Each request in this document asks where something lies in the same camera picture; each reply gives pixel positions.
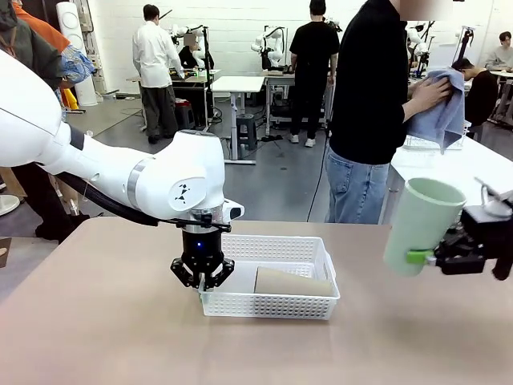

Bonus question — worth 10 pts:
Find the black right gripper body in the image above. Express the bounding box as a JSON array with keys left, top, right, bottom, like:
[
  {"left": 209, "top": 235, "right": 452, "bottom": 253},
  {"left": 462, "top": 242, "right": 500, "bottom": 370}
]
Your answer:
[{"left": 459, "top": 204, "right": 513, "bottom": 282}]

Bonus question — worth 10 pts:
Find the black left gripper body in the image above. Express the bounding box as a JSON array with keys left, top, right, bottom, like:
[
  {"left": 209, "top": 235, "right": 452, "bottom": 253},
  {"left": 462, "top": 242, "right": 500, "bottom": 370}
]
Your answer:
[{"left": 180, "top": 222, "right": 225, "bottom": 276}]

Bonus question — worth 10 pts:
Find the pale green plastic cup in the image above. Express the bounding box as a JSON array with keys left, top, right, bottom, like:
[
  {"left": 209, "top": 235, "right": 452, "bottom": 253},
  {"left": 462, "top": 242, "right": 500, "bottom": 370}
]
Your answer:
[{"left": 382, "top": 177, "right": 468, "bottom": 278}]

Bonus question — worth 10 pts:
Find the white perforated plastic basket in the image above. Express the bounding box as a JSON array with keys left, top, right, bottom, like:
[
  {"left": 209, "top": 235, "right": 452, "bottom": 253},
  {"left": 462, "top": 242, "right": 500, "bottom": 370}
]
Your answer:
[{"left": 198, "top": 233, "right": 341, "bottom": 321}]

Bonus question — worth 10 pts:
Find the tan paper cup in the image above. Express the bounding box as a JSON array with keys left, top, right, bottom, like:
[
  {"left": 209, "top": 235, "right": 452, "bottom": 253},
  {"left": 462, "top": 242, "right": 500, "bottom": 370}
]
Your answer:
[{"left": 253, "top": 265, "right": 337, "bottom": 298}]

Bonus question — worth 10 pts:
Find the blue grey towel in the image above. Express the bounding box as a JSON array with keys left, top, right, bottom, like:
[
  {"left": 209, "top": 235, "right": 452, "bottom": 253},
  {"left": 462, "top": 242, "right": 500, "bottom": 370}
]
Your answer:
[{"left": 406, "top": 67, "right": 467, "bottom": 156}]

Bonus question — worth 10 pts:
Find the person's right forearm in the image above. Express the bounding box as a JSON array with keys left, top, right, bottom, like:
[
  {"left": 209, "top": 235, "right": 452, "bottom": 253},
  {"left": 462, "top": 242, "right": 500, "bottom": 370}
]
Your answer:
[{"left": 402, "top": 94, "right": 426, "bottom": 124}]

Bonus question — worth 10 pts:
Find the person's right hand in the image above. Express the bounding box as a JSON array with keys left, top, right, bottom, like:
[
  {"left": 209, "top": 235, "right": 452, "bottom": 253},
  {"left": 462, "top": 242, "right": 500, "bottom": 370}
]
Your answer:
[{"left": 410, "top": 75, "right": 454, "bottom": 114}]

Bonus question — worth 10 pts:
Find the white side table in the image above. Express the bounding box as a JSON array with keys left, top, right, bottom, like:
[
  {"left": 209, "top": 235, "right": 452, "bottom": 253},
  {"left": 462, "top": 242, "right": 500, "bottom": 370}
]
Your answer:
[{"left": 378, "top": 135, "right": 513, "bottom": 225}]

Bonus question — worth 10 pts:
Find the grey plastic stool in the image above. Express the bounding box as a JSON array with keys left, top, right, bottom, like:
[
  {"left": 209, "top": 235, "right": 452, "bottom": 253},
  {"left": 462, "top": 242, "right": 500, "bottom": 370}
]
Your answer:
[{"left": 235, "top": 113, "right": 259, "bottom": 152}]

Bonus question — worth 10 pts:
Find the dark plastic stool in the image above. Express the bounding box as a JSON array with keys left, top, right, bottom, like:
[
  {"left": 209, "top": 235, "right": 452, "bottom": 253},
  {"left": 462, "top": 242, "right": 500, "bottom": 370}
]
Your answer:
[{"left": 175, "top": 100, "right": 196, "bottom": 130}]

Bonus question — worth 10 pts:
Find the seated person in black sweater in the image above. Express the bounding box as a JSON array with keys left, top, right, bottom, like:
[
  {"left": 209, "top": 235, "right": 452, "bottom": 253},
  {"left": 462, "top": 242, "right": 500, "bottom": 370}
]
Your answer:
[{"left": 450, "top": 57, "right": 500, "bottom": 128}]

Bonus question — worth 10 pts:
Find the white standing desk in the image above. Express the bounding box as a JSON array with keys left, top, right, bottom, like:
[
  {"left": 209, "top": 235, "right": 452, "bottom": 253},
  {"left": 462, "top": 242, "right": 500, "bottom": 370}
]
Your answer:
[{"left": 209, "top": 75, "right": 267, "bottom": 167}]

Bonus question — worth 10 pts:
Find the wood top workbench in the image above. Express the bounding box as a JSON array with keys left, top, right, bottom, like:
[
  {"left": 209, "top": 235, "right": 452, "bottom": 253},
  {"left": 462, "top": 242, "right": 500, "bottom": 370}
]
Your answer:
[{"left": 126, "top": 68, "right": 222, "bottom": 134}]

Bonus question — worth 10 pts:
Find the black stand pole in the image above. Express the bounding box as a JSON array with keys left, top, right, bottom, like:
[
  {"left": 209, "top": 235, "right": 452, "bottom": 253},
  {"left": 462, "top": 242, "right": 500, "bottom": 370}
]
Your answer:
[{"left": 201, "top": 25, "right": 214, "bottom": 124}]

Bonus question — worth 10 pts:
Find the seated person in grey top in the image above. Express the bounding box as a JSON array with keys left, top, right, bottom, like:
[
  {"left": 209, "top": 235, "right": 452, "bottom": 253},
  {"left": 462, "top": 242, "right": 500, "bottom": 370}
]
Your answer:
[{"left": 483, "top": 30, "right": 513, "bottom": 72}]

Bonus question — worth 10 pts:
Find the person in black shirt and jeans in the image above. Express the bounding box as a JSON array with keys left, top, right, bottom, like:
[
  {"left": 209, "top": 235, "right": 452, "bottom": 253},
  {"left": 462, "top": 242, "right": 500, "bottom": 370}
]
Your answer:
[{"left": 325, "top": 0, "right": 418, "bottom": 225}]

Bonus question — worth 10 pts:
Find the grey workbench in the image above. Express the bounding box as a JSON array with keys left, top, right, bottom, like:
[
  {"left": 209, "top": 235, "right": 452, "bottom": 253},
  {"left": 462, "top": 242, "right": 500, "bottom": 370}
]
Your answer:
[{"left": 262, "top": 71, "right": 338, "bottom": 137}]

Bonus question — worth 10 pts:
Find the person in white coat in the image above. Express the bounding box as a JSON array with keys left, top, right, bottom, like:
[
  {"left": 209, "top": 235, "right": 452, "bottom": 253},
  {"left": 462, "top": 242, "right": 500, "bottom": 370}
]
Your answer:
[{"left": 131, "top": 3, "right": 186, "bottom": 145}]

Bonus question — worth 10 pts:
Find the seated person in dark top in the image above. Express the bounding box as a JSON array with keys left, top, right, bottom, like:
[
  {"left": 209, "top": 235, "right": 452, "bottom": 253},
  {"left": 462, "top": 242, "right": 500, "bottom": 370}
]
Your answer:
[{"left": 177, "top": 31, "right": 216, "bottom": 72}]

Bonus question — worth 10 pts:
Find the standing person in black t-shirt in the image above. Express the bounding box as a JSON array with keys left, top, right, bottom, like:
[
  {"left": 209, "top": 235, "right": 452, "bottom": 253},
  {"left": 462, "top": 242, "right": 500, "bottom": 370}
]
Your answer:
[{"left": 288, "top": 0, "right": 341, "bottom": 149}]

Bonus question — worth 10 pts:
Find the mannequin in blue patterned garment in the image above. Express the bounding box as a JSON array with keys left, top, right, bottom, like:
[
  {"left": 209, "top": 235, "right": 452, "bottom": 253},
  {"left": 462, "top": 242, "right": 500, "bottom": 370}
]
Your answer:
[{"left": 58, "top": 43, "right": 98, "bottom": 121}]

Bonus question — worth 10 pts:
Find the white tower fan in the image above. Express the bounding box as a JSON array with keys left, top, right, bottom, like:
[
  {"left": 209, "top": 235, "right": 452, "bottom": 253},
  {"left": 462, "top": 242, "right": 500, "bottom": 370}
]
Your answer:
[{"left": 55, "top": 1, "right": 99, "bottom": 107}]

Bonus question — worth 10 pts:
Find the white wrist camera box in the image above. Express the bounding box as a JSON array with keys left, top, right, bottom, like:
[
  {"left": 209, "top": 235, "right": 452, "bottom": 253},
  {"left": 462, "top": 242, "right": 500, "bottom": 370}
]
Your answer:
[
  {"left": 219, "top": 200, "right": 245, "bottom": 222},
  {"left": 474, "top": 176, "right": 513, "bottom": 218}
]

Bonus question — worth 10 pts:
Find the white wire rack basket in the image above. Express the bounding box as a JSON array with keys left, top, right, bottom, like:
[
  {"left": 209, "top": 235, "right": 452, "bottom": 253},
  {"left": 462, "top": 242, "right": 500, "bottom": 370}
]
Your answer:
[{"left": 402, "top": 119, "right": 472, "bottom": 153}]

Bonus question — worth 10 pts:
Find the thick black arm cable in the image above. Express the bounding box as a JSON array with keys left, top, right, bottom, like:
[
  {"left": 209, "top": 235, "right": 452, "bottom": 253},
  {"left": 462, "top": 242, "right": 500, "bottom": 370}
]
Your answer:
[{"left": 55, "top": 171, "right": 184, "bottom": 228}]

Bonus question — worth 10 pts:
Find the black floor cable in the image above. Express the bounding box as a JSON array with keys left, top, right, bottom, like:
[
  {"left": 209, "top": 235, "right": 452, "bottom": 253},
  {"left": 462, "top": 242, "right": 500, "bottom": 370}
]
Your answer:
[{"left": 307, "top": 131, "right": 331, "bottom": 223}]

